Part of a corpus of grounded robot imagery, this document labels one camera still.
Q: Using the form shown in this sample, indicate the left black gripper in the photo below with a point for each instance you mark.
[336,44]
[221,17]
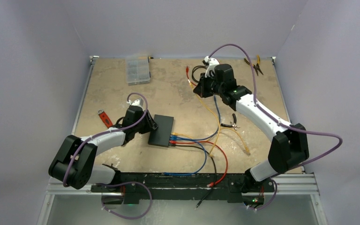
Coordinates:
[151,125]

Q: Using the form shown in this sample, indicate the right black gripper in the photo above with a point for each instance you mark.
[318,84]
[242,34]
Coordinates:
[201,89]

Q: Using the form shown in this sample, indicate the black network switch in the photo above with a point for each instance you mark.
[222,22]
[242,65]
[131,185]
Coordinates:
[161,136]

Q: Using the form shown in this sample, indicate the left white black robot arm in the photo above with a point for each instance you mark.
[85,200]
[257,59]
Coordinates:
[74,163]

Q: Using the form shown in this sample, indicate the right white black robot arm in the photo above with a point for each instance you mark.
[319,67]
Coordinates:
[289,144]

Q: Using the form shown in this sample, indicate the small black cutters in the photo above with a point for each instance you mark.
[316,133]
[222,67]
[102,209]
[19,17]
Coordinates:
[233,123]

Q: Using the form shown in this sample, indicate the clear plastic organizer box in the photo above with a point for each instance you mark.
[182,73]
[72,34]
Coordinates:
[137,69]

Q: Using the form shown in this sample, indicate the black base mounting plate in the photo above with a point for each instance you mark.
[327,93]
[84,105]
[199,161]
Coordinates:
[231,187]

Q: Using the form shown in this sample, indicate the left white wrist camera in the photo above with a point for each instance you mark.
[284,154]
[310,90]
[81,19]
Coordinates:
[138,102]

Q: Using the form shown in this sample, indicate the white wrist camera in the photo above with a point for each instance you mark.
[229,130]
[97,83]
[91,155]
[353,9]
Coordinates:
[210,64]
[138,102]

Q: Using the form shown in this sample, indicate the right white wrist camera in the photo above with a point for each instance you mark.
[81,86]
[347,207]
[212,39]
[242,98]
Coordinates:
[210,64]

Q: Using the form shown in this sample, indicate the yellow handled pliers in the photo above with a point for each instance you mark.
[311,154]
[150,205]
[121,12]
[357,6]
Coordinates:
[255,66]

